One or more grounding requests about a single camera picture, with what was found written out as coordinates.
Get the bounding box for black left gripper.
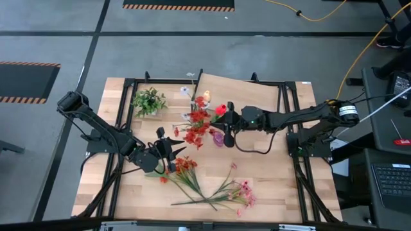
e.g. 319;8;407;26
150;126;188;174

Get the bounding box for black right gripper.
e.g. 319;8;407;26
210;101;247;149

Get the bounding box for pink ribbed glass vase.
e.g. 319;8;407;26
212;130;225;148

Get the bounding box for orange-red artificial flower bunch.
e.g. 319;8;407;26
159;156;220;212

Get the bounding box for red artificial flower bunch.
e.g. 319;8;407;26
173;96;219;151

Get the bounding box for white flower spray green stems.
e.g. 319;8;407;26
175;72;209;129

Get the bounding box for pink artificial flower bunch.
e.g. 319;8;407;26
170;162;258;218

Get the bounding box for wooden shelf with black legs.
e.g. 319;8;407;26
192;73;280;126

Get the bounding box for green plant in white pot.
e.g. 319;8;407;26
131;87;168;118

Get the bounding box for black hazard-striped floor mat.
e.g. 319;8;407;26
122;0;235;13
0;61;61;105

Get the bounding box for black chair foot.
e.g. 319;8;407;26
0;140;26;154

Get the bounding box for black handheld device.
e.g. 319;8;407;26
385;71;411;108

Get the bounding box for black laptop keyboard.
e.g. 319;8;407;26
371;163;411;214

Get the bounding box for person's shoe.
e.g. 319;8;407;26
376;37;406;49

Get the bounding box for black stand leg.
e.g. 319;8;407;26
377;0;399;33

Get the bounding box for person's leg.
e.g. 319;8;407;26
395;19;411;44

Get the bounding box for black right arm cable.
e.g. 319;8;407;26
233;130;277;155

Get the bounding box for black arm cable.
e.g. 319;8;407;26
233;130;277;155
121;166;143;176

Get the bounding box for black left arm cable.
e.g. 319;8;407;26
121;166;143;176

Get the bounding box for black aluminium table frame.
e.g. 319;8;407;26
72;69;343;225

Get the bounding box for yellow extension cable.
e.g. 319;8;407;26
263;0;347;22
333;1;411;101

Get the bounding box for black camera rig beam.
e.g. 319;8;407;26
0;217;411;231

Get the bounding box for white cable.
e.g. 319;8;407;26
333;85;411;139

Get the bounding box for red-handled thin tool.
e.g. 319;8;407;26
390;119;411;148

